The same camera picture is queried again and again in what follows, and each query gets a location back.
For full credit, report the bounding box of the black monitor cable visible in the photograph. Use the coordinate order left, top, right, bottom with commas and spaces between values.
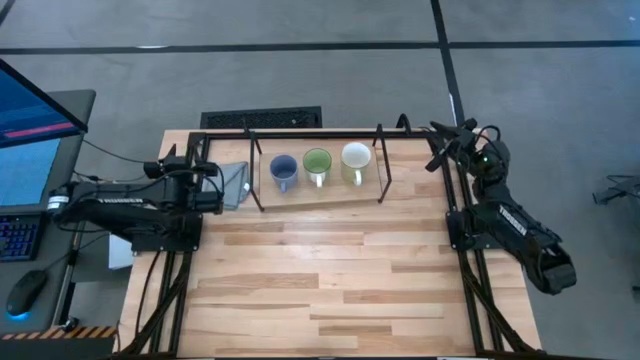
82, 139, 157, 166

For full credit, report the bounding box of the black computer mouse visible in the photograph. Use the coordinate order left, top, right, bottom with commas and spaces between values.
4, 269, 49, 319

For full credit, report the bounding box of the white mug green inside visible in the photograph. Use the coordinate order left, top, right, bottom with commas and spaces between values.
302, 147, 334, 189

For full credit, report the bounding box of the black framed computer monitor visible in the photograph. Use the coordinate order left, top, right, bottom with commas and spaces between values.
0, 58, 90, 150

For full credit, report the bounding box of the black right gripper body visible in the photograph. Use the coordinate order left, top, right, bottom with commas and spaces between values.
447, 118, 484, 162

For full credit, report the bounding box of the grey computer desk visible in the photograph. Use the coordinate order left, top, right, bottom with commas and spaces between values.
0, 209, 85, 335

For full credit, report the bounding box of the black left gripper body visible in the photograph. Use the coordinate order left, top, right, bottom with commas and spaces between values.
143, 154, 225, 216

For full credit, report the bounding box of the grey framed computer monitor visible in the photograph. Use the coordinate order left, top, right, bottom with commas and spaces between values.
0, 89, 97, 215

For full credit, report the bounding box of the wooden shelf black metal frame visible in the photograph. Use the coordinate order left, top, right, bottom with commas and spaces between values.
248, 123, 394, 214

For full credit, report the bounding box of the grey folded cloth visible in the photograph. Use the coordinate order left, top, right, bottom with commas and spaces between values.
202, 160, 251, 211

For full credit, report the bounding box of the backlit black keyboard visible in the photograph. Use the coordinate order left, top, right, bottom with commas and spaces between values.
0, 214, 42, 263

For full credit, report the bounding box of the white box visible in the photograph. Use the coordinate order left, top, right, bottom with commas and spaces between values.
108, 233, 135, 271

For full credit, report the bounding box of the black aluminium table frame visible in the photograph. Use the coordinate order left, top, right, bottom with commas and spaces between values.
114, 127, 546, 360

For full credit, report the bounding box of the black floor vent grille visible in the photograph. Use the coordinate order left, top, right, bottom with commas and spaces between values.
199, 105, 323, 130

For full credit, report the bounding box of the blue-grey mug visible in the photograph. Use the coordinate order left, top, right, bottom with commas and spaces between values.
268, 153, 300, 194

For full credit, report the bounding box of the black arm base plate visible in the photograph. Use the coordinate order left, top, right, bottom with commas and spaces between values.
446, 209, 494, 251
130, 213, 205, 253

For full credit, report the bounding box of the hazard striped black platform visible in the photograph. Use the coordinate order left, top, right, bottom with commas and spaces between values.
0, 326, 118, 360

